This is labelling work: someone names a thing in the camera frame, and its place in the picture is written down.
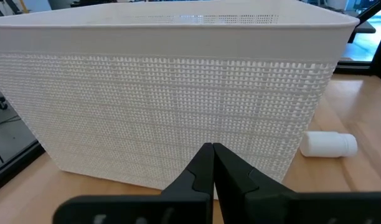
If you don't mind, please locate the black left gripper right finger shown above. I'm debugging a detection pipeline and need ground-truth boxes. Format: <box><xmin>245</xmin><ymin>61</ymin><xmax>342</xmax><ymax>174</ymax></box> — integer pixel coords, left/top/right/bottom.
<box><xmin>212</xmin><ymin>142</ymin><xmax>381</xmax><ymax>224</ymax></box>

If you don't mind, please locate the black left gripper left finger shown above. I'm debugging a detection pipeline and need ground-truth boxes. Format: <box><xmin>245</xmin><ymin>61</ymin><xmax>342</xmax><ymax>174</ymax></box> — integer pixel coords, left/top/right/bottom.
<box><xmin>52</xmin><ymin>142</ymin><xmax>215</xmax><ymax>224</ymax></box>

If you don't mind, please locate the white plastic pill bottle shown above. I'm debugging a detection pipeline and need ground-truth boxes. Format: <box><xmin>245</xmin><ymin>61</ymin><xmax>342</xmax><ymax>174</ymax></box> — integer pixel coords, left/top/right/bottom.
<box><xmin>299</xmin><ymin>130</ymin><xmax>359</xmax><ymax>158</ymax></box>

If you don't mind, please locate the white perforated plastic basket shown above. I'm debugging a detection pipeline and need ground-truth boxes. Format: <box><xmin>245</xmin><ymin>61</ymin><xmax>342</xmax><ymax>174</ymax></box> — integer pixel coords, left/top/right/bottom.
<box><xmin>0</xmin><ymin>0</ymin><xmax>360</xmax><ymax>191</ymax></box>

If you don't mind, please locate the black desk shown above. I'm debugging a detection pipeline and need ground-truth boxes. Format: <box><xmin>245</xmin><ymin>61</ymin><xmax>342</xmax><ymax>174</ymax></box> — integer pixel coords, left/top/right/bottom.
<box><xmin>354</xmin><ymin>21</ymin><xmax>377</xmax><ymax>34</ymax></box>

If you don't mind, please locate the black diagonal frame strut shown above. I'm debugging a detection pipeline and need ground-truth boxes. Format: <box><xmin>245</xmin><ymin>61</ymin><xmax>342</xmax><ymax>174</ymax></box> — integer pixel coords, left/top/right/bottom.
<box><xmin>347</xmin><ymin>0</ymin><xmax>381</xmax><ymax>44</ymax></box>

